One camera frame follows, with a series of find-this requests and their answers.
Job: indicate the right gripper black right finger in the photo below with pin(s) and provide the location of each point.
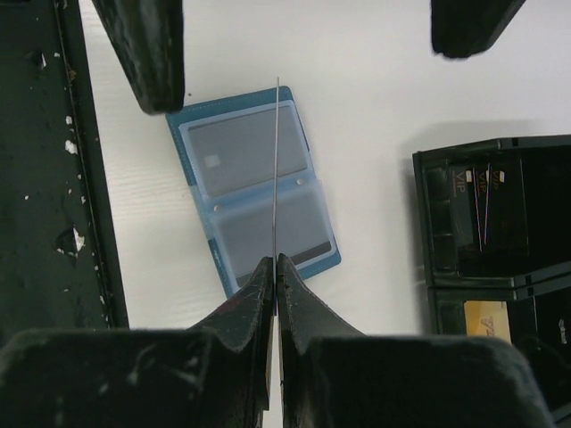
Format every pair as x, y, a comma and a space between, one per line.
335, 376

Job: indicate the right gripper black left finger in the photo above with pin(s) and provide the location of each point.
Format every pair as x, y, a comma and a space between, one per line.
213, 374

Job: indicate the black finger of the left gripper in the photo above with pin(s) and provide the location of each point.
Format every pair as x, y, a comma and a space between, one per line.
463, 28
148, 39

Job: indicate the blue leather card holder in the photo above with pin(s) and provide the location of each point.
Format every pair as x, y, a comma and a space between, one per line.
209, 208

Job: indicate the grey card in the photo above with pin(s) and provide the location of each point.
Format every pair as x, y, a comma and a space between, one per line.
301, 230

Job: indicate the dark card in left sleeve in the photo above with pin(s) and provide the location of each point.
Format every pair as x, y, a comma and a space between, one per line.
237, 151

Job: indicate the gold cards stack in tray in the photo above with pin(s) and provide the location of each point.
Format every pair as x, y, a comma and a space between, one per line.
487, 318

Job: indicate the black VIP cards stack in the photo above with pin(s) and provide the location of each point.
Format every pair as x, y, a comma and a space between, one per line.
488, 207

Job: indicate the black three-compartment tray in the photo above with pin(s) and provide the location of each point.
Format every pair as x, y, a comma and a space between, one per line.
535, 285

